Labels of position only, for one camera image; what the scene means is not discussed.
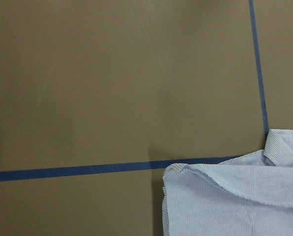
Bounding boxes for light blue striped shirt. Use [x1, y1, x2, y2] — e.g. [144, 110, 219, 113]
[162, 129, 293, 236]

